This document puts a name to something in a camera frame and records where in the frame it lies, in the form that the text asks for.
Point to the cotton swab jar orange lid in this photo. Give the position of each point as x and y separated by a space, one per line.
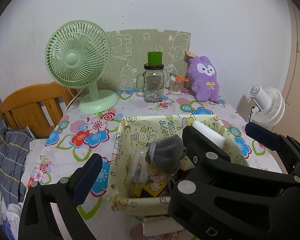
176 84

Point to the floral tablecloth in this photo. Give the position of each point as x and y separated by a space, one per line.
78 136

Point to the black plastic bag bundle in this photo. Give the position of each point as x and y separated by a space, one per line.
156 184

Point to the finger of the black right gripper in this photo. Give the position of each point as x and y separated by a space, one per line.
287 148
223 200

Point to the clear zip bag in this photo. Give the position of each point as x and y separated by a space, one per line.
138 171

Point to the green desk fan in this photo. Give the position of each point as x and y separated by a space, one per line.
76 56

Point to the dark grey sock bundle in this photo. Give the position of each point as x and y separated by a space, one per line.
166 153

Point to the white desk fan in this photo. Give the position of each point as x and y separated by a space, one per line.
269 106

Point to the white paper towel roll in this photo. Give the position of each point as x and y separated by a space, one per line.
213 136

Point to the purple plush bunny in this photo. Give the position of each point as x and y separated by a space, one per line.
203 76

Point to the wooden bed headboard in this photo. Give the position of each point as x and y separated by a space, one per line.
36 107

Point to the green cup on jar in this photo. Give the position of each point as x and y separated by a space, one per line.
154 58

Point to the glass mason jar mug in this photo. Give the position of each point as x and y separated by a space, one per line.
151 83

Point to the yellow cartoon fabric storage box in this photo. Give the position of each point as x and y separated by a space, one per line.
140 131

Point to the white folded towel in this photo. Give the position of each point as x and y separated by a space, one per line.
160 225

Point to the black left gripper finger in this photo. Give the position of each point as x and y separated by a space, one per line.
37 220

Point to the grey plaid pillow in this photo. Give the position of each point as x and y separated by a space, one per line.
14 148

